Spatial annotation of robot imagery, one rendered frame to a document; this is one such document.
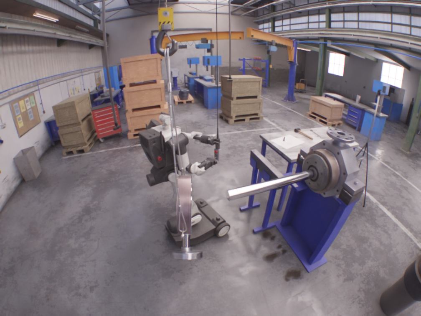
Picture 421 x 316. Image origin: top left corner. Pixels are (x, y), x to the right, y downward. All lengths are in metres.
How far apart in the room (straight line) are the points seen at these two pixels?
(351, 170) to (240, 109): 4.50
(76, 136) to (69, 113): 0.64
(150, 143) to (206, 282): 1.45
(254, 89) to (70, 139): 5.28
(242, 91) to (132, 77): 3.01
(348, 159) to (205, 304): 1.81
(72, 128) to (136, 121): 1.73
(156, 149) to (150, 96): 3.56
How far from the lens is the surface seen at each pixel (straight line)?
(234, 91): 5.52
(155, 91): 4.94
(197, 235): 2.21
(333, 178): 1.60
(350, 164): 1.69
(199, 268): 2.17
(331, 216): 2.04
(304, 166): 1.74
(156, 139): 1.46
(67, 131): 5.31
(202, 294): 2.05
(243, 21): 15.73
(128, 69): 4.96
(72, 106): 5.05
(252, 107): 5.92
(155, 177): 1.65
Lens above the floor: 1.93
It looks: 30 degrees down
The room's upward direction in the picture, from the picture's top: 1 degrees counter-clockwise
